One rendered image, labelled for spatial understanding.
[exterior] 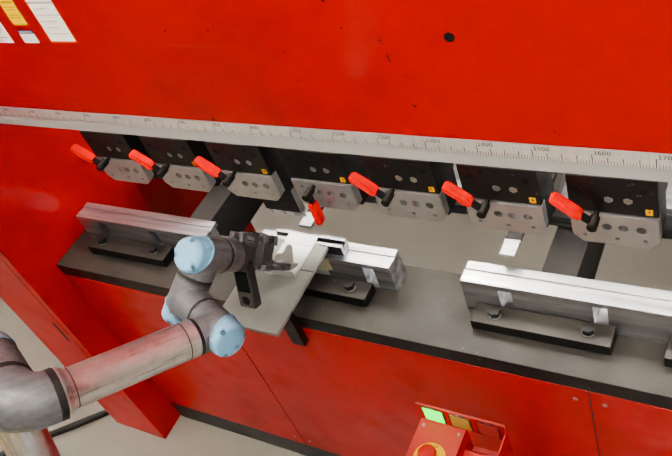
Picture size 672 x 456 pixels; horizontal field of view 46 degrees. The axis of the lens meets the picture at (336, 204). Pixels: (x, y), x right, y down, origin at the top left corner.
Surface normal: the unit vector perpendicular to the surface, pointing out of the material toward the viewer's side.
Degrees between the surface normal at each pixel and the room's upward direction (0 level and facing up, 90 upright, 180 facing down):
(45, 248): 90
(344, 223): 0
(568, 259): 0
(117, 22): 90
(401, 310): 0
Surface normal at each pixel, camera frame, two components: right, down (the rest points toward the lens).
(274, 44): -0.42, 0.71
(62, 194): 0.86, 0.11
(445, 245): -0.30, -0.69
